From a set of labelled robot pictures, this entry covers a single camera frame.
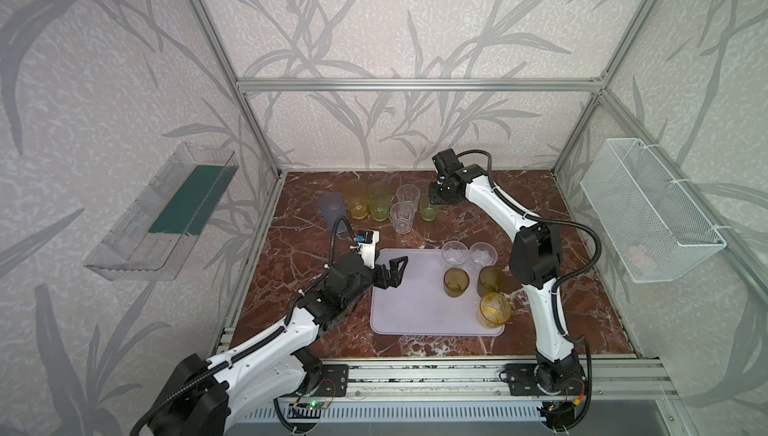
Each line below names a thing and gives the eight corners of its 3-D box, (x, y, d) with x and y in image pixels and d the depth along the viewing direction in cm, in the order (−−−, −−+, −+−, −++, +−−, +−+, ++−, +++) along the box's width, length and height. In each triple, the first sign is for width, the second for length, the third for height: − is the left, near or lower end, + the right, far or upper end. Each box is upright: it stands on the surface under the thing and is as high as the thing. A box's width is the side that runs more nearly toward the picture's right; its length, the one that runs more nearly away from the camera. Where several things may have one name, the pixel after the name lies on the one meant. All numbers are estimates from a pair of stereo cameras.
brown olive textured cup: (477, 297, 89) (483, 286, 82) (471, 281, 92) (477, 268, 85) (499, 293, 89) (506, 281, 83) (492, 277, 93) (499, 264, 86)
